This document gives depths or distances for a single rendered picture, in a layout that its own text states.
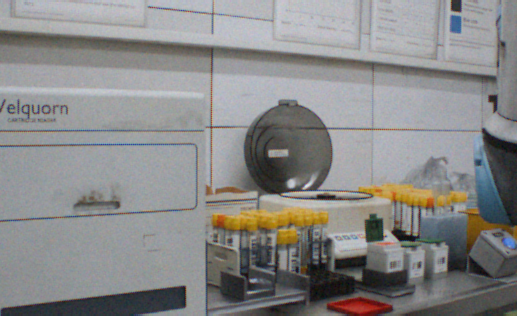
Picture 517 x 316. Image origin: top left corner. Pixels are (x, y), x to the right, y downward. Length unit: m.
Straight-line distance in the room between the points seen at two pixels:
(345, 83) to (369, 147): 0.19
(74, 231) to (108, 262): 0.05
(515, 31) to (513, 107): 0.09
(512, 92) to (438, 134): 1.27
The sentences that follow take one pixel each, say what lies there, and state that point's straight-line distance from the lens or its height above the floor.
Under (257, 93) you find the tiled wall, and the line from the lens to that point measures 1.63.
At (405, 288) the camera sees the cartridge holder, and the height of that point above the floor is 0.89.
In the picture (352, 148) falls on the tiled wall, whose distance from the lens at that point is 1.84.
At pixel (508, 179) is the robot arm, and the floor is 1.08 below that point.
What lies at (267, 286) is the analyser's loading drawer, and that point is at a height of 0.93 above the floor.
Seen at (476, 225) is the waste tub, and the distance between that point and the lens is 1.37.
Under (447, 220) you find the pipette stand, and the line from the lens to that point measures 1.29.
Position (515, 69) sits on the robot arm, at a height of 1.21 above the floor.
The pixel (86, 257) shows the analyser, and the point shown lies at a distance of 0.74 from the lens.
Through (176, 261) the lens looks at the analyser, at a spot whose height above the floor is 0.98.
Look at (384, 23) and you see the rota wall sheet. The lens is 1.93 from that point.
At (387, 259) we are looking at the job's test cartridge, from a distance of 1.08.
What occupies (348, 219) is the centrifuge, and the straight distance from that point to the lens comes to 1.34.
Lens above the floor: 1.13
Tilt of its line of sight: 3 degrees down
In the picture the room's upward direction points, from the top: 1 degrees clockwise
